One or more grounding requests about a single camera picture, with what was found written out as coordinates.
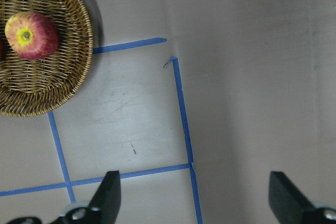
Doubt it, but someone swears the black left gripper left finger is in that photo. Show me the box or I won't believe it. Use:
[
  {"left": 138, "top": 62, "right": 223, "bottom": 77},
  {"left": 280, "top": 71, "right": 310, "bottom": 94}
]
[{"left": 5, "top": 171, "right": 121, "bottom": 223}]

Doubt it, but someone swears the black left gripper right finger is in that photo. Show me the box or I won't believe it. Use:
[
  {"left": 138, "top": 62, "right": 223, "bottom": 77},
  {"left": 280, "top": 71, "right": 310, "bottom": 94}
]
[{"left": 268, "top": 171, "right": 335, "bottom": 224}]

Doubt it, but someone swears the red yellow striped apple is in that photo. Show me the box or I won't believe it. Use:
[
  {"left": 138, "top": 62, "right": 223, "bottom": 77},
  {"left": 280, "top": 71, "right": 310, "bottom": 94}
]
[{"left": 5, "top": 12, "right": 60, "bottom": 60}]

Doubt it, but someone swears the woven wicker basket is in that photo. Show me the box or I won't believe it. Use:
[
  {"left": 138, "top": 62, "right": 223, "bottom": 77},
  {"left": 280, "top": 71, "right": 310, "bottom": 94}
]
[{"left": 1, "top": 0, "right": 93, "bottom": 117}]

